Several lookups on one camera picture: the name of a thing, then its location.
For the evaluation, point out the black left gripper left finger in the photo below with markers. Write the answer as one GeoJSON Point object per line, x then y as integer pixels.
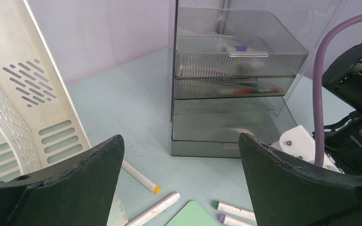
{"type": "Point", "coordinates": [75, 192]}

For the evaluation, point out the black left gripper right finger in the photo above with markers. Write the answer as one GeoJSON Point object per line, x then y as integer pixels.
{"type": "Point", "coordinates": [287, 191]}

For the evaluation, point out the clear red ink pen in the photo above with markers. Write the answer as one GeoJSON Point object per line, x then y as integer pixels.
{"type": "Point", "coordinates": [256, 91]}

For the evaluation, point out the transparent grey drawer box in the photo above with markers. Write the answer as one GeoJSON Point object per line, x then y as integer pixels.
{"type": "Point", "coordinates": [283, 36]}

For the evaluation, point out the green capped short marker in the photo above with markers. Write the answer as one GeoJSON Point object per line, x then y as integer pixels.
{"type": "Point", "coordinates": [237, 211]}

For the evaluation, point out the yellow capped pen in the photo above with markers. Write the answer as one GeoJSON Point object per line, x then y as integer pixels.
{"type": "Point", "coordinates": [139, 176]}

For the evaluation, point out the purple capped marker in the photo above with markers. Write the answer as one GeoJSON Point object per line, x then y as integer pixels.
{"type": "Point", "coordinates": [230, 221]}

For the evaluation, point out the white marker pen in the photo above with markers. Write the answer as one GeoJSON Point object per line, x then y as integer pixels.
{"type": "Point", "coordinates": [155, 210]}

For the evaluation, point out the white file organizer rack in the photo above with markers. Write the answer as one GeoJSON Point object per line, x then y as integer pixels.
{"type": "Point", "coordinates": [39, 125]}

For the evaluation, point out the green clipboard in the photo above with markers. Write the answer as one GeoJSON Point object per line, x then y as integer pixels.
{"type": "Point", "coordinates": [192, 214]}

